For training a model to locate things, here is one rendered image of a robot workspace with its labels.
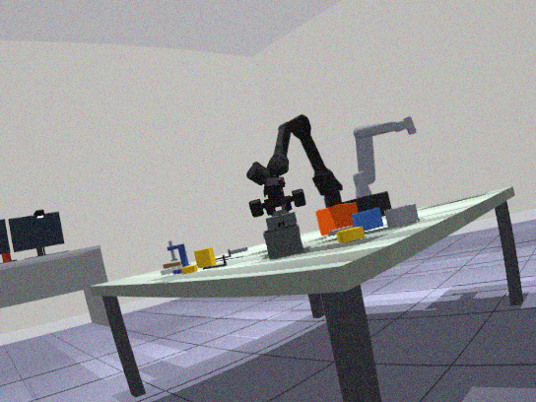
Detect blue block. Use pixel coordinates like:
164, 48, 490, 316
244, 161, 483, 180
352, 208, 383, 231

